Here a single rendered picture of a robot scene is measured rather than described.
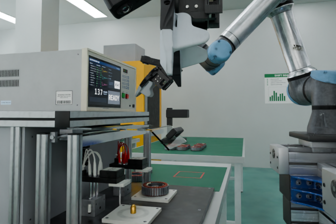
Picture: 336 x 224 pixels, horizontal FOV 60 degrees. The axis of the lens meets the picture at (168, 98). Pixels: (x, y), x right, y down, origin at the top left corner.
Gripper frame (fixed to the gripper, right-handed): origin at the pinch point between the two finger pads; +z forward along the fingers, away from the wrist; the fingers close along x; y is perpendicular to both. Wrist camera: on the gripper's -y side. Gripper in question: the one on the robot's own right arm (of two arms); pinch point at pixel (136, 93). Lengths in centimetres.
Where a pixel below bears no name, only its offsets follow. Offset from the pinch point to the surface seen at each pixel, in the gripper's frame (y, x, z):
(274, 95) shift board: 53, 511, -90
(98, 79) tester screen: -6.6, -21.3, 1.9
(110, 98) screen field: -2.2, -12.0, 6.2
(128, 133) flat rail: 9.7, -2.6, 13.3
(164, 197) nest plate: 37.5, -1.5, 20.4
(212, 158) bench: 44, 137, 22
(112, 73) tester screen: -9.2, -10.0, -0.7
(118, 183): 23.7, -22.8, 20.2
